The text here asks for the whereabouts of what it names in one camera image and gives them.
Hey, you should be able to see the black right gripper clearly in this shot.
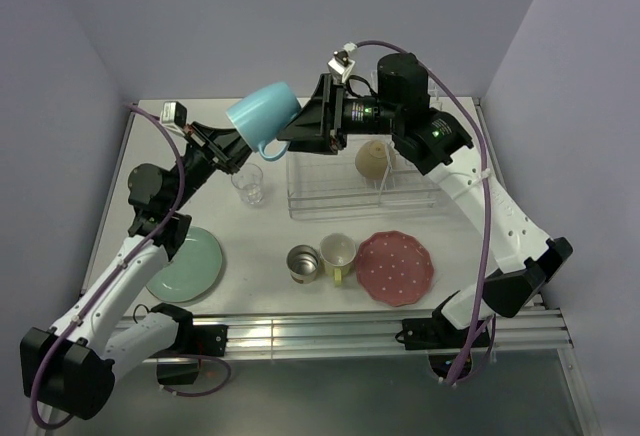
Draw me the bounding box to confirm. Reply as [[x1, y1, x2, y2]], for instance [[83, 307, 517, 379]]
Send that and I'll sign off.
[[276, 72, 402, 155]]

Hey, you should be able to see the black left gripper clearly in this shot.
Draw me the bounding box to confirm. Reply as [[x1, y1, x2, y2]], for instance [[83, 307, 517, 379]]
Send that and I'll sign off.
[[166, 121, 265, 211]]

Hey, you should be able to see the blue ceramic mug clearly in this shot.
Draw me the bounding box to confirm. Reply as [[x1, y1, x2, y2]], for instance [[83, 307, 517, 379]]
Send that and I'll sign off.
[[226, 82, 301, 162]]

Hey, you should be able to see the beige ceramic bowl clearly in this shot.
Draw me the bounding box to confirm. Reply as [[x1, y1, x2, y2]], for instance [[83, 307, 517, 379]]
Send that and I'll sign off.
[[355, 140, 394, 181]]

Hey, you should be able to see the yellow ceramic mug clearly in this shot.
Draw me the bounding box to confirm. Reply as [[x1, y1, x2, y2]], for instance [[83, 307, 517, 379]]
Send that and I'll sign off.
[[319, 233, 357, 286]]

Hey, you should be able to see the metal tin cup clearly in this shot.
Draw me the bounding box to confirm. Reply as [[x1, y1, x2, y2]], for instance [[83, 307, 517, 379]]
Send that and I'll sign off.
[[286, 245, 320, 284]]

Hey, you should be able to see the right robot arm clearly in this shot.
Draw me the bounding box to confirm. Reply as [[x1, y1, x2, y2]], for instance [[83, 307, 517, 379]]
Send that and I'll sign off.
[[277, 50, 573, 346]]

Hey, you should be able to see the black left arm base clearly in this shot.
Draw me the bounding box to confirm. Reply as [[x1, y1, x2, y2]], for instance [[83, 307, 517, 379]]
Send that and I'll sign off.
[[156, 324, 230, 393]]

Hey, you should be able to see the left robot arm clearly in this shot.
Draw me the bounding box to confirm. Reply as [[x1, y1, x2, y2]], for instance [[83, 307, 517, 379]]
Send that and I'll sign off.
[[20, 123, 251, 429]]

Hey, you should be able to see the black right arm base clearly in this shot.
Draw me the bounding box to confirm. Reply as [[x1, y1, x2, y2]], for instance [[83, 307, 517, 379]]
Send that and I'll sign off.
[[394, 317, 454, 351]]

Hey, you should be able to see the clear drinking glass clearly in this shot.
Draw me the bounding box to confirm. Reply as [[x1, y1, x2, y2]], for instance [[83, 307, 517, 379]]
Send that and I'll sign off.
[[231, 163, 264, 206]]

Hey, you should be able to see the green ceramic plate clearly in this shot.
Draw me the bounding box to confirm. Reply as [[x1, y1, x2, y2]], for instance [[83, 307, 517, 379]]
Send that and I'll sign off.
[[146, 227, 224, 303]]

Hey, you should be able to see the pink dotted plate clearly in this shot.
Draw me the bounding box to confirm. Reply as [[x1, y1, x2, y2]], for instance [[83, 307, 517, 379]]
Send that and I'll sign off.
[[355, 231, 435, 307]]

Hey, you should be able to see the white wire dish rack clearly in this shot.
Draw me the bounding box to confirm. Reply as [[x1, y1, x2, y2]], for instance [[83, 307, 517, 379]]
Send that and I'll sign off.
[[285, 67, 460, 221]]

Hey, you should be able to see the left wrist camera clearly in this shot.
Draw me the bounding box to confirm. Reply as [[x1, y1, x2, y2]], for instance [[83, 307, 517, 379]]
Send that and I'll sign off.
[[159, 101, 187, 136]]

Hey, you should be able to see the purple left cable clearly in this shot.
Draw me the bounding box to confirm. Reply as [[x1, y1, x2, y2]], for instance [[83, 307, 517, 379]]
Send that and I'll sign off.
[[28, 101, 189, 431]]

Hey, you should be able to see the aluminium frame rail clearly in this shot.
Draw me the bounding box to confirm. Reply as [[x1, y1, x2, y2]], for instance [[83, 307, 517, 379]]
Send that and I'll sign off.
[[194, 305, 573, 361]]

